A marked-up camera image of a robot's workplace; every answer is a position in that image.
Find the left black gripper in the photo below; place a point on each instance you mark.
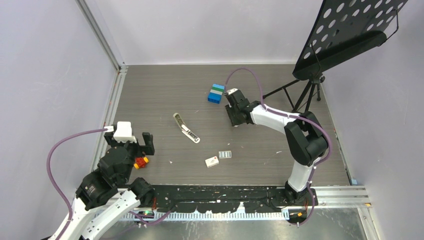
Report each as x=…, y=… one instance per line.
x=143, y=149

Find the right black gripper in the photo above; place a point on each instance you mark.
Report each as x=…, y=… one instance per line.
x=234, y=122

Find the clear staples tray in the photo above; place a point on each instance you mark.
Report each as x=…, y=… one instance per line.
x=227, y=154

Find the olive green white stapler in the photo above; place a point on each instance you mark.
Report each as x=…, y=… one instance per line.
x=184, y=129

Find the white staples box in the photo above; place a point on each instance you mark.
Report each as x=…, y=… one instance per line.
x=212, y=161

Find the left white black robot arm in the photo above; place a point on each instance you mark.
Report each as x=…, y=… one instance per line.
x=104, y=194

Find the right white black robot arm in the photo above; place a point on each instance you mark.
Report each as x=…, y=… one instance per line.
x=305, y=137

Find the blue green toy brick stack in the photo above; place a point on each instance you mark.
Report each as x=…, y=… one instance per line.
x=216, y=93

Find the red yellow toy brick car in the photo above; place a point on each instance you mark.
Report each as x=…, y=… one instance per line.
x=141, y=162

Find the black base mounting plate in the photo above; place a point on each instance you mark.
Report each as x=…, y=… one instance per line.
x=220, y=199

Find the black music stand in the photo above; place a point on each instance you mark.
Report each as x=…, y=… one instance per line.
x=342, y=30

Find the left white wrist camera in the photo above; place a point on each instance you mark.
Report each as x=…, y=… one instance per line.
x=121, y=132

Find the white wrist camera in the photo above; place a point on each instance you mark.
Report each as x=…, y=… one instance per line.
x=121, y=132
x=230, y=91

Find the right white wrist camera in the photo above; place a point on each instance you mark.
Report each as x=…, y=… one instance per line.
x=230, y=91

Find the aluminium frame rail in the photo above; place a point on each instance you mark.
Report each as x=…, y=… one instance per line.
x=105, y=67

